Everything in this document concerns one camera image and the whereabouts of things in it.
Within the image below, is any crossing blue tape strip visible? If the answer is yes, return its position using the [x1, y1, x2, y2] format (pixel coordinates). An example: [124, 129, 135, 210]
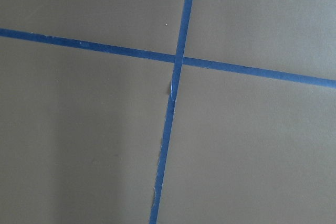
[149, 0, 193, 224]

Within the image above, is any long blue tape strip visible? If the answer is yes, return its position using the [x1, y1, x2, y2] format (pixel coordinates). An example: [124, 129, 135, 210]
[1, 28, 335, 88]

